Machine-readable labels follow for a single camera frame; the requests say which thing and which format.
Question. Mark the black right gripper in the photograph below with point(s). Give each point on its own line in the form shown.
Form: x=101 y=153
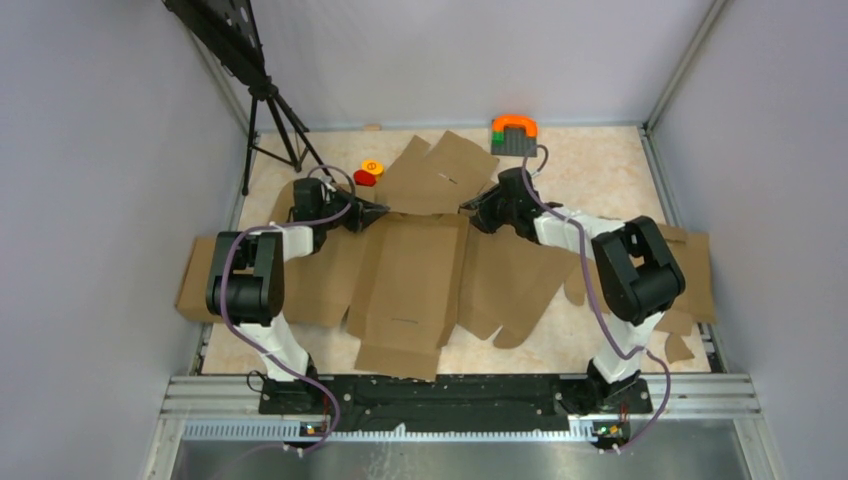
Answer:
x=482 y=206

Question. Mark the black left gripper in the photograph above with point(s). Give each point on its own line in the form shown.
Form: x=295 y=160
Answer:
x=362 y=213

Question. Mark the large cardboard box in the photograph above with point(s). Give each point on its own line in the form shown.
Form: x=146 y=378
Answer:
x=406 y=282

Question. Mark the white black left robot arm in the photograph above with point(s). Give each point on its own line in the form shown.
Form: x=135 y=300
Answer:
x=245 y=285

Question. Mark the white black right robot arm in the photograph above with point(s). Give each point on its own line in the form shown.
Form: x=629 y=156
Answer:
x=632 y=277

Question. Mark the folded brown cardboard box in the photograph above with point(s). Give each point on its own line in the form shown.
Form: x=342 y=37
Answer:
x=191 y=297

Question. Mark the small red toy piece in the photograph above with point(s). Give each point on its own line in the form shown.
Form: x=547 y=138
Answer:
x=369 y=173

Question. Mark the flat cardboard blank underneath left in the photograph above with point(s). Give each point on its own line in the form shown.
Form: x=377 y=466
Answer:
x=435 y=179

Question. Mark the orange green grey toy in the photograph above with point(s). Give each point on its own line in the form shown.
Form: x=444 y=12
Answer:
x=514 y=135

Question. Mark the black tripod stand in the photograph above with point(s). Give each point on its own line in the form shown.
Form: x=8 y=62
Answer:
x=229 y=30

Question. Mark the flat cardboard blank at right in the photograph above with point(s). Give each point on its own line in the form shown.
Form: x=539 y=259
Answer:
x=676 y=328

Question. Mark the aluminium frame rail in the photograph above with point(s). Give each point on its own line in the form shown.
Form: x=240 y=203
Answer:
x=703 y=426

